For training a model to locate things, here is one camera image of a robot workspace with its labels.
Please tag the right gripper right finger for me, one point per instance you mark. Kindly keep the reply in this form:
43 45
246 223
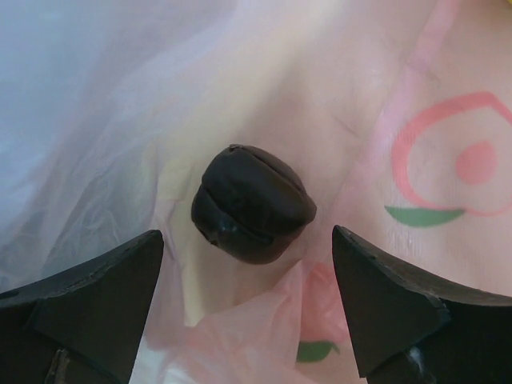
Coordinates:
408 325

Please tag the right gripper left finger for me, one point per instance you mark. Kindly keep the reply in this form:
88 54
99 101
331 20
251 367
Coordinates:
85 324

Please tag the dark brown chestnut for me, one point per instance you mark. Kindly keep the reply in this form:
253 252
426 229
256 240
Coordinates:
251 205

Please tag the pink plastic bag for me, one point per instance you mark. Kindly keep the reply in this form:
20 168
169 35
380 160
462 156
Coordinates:
396 116

